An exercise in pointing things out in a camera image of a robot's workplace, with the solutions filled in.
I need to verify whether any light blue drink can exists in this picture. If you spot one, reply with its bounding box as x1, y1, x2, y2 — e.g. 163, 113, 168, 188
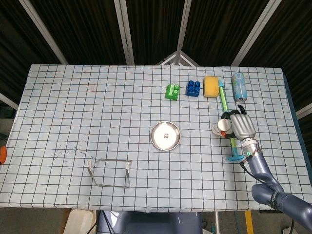
231, 72, 249, 102

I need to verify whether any white paper cup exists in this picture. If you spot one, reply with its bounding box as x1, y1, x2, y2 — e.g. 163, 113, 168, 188
211, 118, 232, 137

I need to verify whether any white partition frame post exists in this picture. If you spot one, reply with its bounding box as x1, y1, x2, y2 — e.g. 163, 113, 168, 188
0, 92, 20, 109
175, 0, 193, 65
114, 0, 135, 65
231, 0, 278, 66
296, 103, 312, 120
19, 0, 69, 65

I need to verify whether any green toy brick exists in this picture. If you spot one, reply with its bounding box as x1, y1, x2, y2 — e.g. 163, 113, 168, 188
164, 83, 181, 101

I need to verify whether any checked light blue tablecloth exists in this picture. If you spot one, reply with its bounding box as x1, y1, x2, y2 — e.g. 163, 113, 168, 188
0, 63, 312, 212

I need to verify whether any white triangular frame foot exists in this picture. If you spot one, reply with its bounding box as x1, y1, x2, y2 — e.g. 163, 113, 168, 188
156, 51, 200, 67

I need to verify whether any cream plastic container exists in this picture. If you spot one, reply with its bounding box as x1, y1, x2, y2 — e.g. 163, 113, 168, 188
63, 209, 97, 234

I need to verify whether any yellow sponge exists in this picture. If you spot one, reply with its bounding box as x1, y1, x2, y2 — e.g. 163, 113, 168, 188
203, 76, 220, 98

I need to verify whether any left robot hand orange tip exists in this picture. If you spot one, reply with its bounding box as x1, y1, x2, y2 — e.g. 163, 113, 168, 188
0, 145, 8, 165

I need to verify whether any blue grey robot torso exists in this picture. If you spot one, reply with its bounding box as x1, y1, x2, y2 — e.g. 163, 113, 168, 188
97, 211, 203, 234

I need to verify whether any grey metal folding stand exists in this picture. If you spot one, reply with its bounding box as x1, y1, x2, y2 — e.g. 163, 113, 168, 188
86, 158, 133, 190

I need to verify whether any metal table leg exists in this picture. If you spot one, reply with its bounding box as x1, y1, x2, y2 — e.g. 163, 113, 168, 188
214, 211, 221, 234

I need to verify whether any round metal plate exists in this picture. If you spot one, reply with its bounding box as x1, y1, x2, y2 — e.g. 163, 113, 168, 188
150, 121, 182, 152

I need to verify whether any black cable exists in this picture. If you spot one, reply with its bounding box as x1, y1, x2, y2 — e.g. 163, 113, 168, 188
101, 211, 115, 234

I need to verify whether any blue toy brick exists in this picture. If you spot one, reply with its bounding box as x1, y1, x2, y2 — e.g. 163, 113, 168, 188
185, 80, 200, 97

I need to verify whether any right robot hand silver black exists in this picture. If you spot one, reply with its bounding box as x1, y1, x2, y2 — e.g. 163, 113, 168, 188
220, 104, 256, 142

